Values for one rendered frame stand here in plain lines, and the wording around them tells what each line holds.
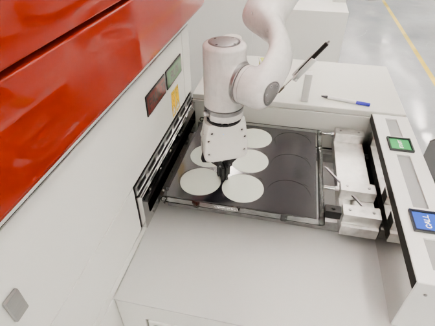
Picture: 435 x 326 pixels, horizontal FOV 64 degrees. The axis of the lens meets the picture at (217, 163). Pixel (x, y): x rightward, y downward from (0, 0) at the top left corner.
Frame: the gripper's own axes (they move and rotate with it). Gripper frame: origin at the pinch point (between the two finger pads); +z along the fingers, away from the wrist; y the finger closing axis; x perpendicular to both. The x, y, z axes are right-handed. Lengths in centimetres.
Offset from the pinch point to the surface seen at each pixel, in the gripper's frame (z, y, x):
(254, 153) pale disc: 2.1, 10.7, 7.1
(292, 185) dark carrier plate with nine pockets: 2.1, 15.4, -7.3
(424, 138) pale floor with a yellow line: 93, 186, 103
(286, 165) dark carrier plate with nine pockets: 2.2, 17.1, 0.3
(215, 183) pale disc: 1.9, -2.4, -1.9
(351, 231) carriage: 5.3, 23.2, -21.5
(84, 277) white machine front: -4.2, -30.9, -25.2
